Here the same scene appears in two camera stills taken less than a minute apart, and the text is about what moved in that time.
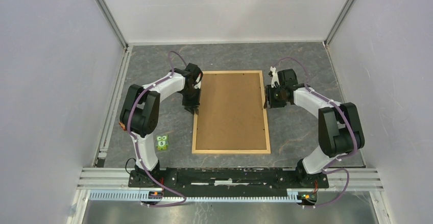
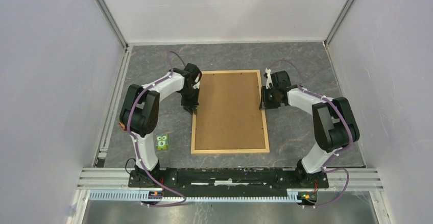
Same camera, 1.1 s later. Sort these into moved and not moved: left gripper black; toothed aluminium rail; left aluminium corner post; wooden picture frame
Moved: wooden picture frame
Not moved: left gripper black; toothed aluminium rail; left aluminium corner post
